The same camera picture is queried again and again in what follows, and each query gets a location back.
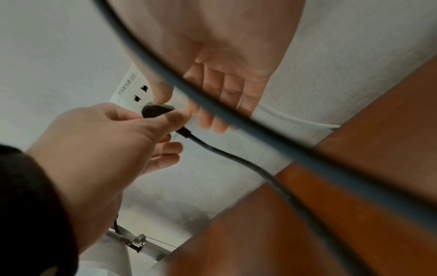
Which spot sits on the red-brown wooden table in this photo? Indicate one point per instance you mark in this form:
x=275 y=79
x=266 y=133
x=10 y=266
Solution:
x=375 y=134

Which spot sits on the person's right hand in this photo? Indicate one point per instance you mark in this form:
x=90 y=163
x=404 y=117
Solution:
x=222 y=35

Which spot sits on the white wall socket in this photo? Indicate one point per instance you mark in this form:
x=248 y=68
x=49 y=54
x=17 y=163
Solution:
x=131 y=86

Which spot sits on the person's left hand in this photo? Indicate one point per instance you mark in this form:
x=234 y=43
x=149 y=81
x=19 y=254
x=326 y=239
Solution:
x=95 y=151

